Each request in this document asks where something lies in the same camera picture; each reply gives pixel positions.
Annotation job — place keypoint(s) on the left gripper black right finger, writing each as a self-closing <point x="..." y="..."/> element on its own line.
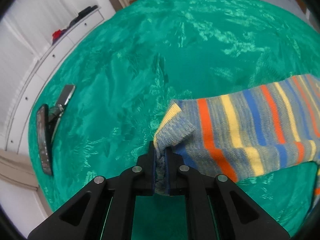
<point x="216" y="208"/>

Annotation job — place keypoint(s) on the dark clothes on cabinet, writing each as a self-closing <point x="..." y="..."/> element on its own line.
<point x="82" y="14"/>

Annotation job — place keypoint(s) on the green floral bedspread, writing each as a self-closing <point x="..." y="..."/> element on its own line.
<point x="127" y="70"/>

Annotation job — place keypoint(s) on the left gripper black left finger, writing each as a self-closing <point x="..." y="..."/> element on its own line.
<point x="104" y="208"/>

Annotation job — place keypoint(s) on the red item on cabinet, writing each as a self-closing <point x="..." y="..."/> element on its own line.
<point x="57" y="34"/>

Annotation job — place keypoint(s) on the black smartphone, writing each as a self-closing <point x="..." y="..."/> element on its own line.
<point x="43" y="139"/>

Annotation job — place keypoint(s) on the striped knitted sweater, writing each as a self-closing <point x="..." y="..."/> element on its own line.
<point x="265" y="138"/>

